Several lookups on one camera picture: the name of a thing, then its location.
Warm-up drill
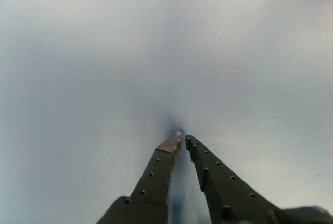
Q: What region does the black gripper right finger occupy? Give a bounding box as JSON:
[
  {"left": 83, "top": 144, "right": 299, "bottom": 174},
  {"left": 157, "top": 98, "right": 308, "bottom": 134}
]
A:
[{"left": 185, "top": 134, "right": 285, "bottom": 224}]

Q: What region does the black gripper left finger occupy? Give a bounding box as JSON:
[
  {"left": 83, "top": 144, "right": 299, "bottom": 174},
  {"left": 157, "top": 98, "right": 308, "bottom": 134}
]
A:
[{"left": 96, "top": 131, "right": 182, "bottom": 224}]

